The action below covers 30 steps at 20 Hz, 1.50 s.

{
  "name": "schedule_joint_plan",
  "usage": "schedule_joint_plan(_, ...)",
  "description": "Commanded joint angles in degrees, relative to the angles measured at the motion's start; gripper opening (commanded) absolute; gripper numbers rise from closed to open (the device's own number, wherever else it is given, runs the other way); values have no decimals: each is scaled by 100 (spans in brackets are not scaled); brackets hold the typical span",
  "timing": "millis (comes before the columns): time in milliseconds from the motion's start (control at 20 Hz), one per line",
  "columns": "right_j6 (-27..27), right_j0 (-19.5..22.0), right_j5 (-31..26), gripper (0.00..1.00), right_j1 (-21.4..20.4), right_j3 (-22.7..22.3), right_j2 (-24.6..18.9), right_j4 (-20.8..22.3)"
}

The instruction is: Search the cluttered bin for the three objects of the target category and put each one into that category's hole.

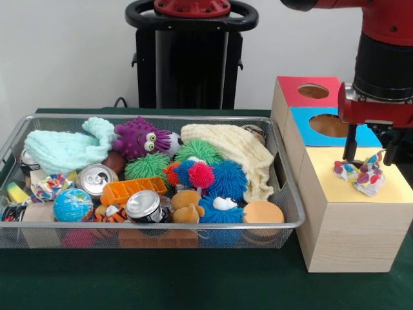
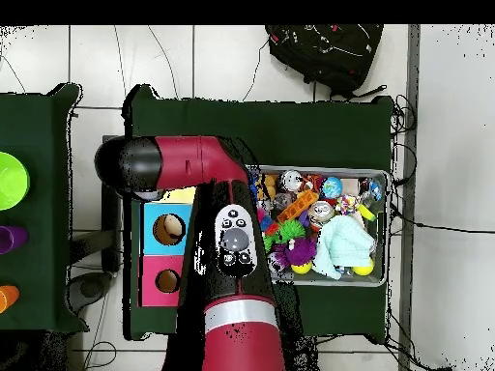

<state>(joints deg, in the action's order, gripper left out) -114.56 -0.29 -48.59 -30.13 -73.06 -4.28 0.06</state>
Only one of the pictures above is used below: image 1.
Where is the wooden three-hole box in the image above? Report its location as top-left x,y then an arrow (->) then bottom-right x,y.
270,76 -> 413,274

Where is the purple spiky monster toy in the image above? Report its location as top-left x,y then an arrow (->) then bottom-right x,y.
112,116 -> 172,161

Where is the blue spiky ball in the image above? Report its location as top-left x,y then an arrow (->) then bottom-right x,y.
211,160 -> 248,198

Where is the cream knitted cloth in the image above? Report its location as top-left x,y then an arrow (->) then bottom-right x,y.
180,124 -> 275,203

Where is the silver-top soda can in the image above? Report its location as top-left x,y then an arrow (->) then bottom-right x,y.
125,189 -> 167,224

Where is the mint green knitted cloth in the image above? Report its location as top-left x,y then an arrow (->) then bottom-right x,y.
24,116 -> 117,177

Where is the shallow metal mesh bin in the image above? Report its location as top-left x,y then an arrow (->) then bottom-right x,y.
0,113 -> 307,249

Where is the globe print ball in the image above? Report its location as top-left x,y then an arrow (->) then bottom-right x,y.
53,188 -> 94,223

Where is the orange plastic tray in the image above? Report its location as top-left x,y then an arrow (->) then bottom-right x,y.
100,176 -> 168,207

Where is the orange foam disc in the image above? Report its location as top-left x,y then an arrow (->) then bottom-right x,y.
242,200 -> 285,225

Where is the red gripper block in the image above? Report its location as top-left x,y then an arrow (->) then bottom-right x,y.
337,81 -> 413,167

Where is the dark green tablecloth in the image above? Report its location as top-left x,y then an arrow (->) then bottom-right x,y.
0,108 -> 413,310

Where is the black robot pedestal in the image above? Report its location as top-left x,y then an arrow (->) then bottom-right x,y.
125,0 -> 259,110

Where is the blue spiky toy with eyes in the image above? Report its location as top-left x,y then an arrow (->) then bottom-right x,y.
198,192 -> 247,224

